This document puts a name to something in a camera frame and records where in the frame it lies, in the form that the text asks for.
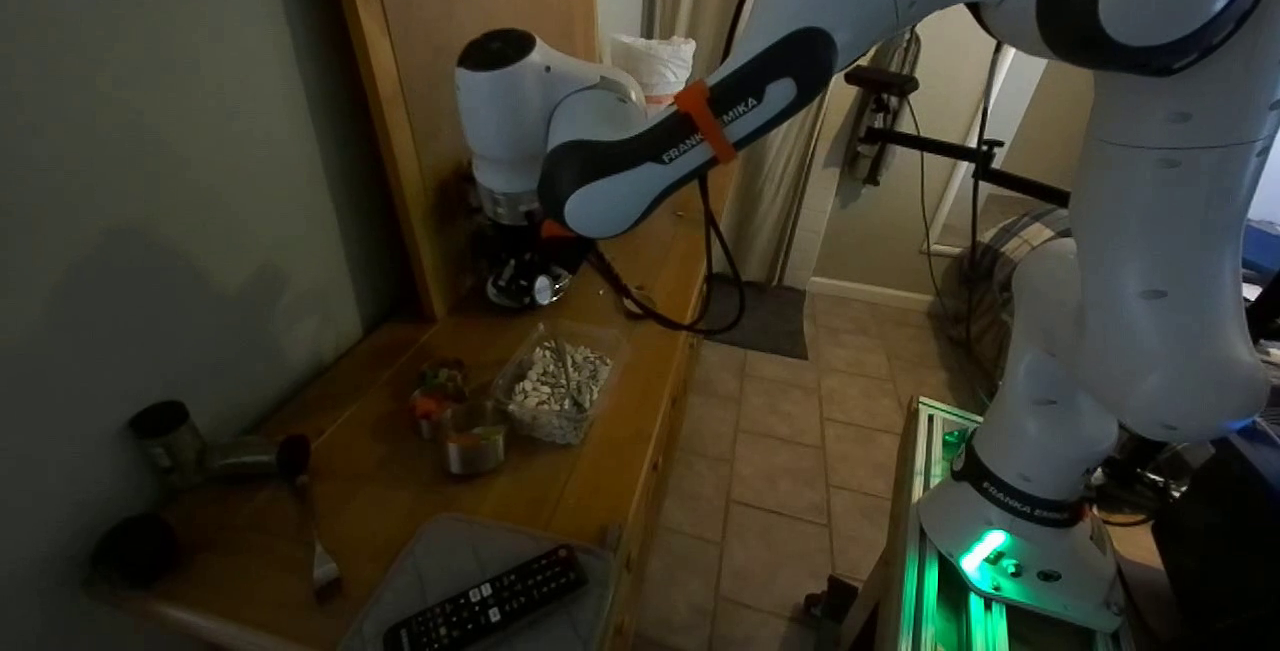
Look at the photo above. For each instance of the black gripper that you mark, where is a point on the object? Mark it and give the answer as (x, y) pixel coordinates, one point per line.
(520, 243)

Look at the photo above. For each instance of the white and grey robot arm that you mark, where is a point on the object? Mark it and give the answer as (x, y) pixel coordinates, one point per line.
(1150, 261)

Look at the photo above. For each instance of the clear tub of seeds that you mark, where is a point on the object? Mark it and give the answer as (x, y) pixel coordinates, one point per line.
(560, 381)

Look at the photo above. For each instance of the small jar with colourful contents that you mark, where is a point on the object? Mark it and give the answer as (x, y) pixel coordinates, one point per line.
(438, 393)

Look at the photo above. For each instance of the glass jar with brown spice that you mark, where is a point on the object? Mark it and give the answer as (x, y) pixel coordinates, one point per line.
(474, 446)

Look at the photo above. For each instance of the white plastic bag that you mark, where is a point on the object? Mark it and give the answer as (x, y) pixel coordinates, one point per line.
(655, 61)

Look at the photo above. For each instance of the dark door mat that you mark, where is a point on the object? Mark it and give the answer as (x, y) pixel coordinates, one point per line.
(762, 316)

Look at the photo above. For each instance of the beige curtain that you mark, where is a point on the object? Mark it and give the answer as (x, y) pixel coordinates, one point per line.
(775, 181)

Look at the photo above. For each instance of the brush with dark head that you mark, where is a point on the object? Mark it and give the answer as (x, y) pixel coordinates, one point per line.
(295, 455)

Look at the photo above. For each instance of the grey quilted pot holder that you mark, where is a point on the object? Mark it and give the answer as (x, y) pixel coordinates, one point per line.
(440, 556)

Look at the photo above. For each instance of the silver tube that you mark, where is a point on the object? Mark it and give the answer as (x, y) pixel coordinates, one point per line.
(240, 457)

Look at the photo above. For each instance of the black remote control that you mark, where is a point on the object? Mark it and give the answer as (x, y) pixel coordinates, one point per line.
(485, 603)

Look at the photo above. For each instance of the metal can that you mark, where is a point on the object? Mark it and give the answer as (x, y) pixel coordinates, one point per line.
(168, 443)

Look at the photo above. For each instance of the plaid cushion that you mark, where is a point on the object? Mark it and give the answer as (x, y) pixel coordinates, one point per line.
(985, 291)

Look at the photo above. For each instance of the dark round object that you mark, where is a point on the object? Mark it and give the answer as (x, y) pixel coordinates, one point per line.
(135, 551)

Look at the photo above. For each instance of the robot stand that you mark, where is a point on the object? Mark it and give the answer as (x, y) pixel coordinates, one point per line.
(925, 571)

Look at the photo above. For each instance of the black box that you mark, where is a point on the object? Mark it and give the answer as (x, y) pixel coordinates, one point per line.
(1220, 551)

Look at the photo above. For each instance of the camera on mount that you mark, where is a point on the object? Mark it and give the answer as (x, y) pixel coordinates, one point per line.
(880, 81)

